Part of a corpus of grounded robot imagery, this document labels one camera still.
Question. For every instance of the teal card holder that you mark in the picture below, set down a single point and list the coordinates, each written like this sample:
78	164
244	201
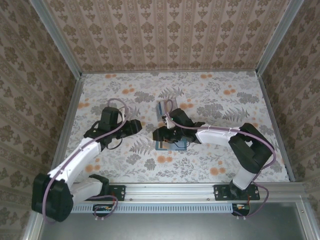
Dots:
158	146

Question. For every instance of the clear plastic card box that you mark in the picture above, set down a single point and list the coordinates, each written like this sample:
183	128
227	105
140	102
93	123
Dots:
158	115

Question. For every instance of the blue card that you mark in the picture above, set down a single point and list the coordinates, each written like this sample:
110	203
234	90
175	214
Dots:
161	108

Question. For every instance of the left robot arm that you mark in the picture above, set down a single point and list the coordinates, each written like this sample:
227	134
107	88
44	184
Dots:
52	197

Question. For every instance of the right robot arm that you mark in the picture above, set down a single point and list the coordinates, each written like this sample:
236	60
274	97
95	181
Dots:
250	150

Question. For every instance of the floral tablecloth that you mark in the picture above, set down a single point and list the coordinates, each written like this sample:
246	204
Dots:
100	85

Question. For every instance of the aluminium front beam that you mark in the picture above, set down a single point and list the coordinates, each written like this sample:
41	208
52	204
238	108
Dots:
170	191

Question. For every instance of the grey metal sheet panel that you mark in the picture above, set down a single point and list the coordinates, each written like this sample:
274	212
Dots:
175	227

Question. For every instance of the small black electronics board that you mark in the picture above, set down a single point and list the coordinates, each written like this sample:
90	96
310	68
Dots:
102	208
241	207

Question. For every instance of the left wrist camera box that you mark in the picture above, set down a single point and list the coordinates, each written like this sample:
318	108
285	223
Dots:
122	111

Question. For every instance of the aluminium side rail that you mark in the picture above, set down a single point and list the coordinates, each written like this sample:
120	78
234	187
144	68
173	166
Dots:
275	125
68	125

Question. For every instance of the aluminium rear rail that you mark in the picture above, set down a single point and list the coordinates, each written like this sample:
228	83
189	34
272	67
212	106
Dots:
170	72

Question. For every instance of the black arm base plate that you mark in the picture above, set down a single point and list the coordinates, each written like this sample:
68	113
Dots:
120	192
221	192

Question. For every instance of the aluminium corner post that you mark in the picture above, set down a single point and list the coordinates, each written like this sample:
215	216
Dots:
60	40
279	37

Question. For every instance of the aluminium frame leg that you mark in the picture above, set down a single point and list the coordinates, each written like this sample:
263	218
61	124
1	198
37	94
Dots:
308	220
28	232

